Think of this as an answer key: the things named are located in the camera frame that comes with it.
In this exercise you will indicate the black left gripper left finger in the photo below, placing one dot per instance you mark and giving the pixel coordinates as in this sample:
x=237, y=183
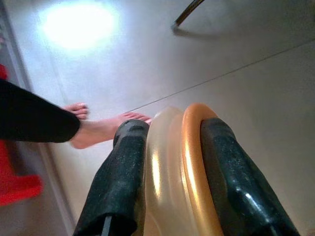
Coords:
x=115, y=177

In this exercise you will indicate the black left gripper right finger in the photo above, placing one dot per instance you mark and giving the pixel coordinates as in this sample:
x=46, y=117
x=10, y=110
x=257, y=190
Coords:
x=236, y=177

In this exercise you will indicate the clear plastic bowl orange lid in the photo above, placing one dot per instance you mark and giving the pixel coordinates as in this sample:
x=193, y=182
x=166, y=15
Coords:
x=169, y=172

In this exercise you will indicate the person's bare foot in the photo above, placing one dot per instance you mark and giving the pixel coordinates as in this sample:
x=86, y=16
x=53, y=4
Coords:
x=98, y=132
x=77, y=110

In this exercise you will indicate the red plastic stool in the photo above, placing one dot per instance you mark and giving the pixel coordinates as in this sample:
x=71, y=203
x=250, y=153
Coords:
x=14, y=182

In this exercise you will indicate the metal chair leg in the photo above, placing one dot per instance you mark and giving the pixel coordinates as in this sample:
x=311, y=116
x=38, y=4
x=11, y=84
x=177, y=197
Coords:
x=187, y=11

